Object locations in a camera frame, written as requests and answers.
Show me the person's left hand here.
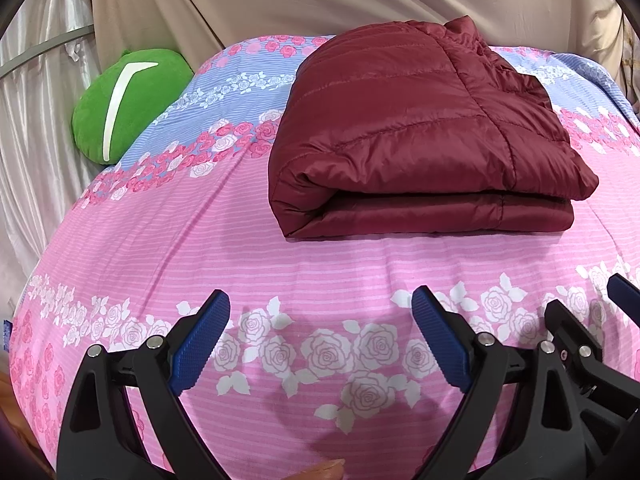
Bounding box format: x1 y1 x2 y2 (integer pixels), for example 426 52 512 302
287 457 347 480

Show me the pink floral blanket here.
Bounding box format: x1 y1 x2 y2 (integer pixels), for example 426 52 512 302
0 34 640 480

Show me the beige draped cloth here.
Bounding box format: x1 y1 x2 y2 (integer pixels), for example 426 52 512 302
90 0 631 68

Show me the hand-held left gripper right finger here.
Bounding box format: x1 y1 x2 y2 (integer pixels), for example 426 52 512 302
411 285 596 480

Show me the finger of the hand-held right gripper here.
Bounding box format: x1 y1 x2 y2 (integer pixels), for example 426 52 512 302
544 299 610 367
606 272 640 323

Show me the maroon puffer jacket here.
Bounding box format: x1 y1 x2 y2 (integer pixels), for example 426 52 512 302
267 15 601 240

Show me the grey metal rod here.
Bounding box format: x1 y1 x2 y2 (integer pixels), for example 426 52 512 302
0 26 96 80

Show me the silver satin curtain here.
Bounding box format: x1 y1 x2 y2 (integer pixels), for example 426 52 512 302
0 0 101 311

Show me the green plush pillow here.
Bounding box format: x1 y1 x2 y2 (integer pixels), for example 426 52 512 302
71 48 195 166

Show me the cream floral pillow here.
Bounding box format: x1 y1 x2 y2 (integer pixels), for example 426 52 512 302
619 10 640 126

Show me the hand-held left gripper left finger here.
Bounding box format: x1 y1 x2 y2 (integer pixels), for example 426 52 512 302
56 289 232 480

